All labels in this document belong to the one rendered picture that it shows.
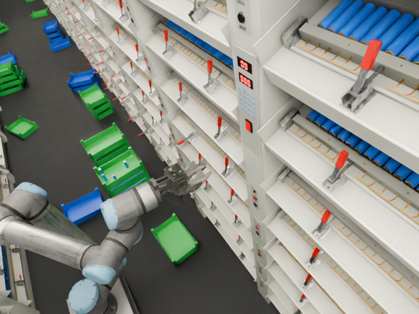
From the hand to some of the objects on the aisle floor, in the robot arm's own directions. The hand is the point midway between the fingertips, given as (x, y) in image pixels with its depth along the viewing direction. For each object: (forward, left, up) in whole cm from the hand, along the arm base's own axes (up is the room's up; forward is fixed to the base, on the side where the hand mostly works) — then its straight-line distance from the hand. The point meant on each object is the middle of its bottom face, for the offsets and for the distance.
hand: (205, 172), depth 104 cm
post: (+21, -27, -101) cm, 107 cm away
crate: (-5, +40, -106) cm, 113 cm away
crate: (-42, +114, -112) cm, 165 cm away
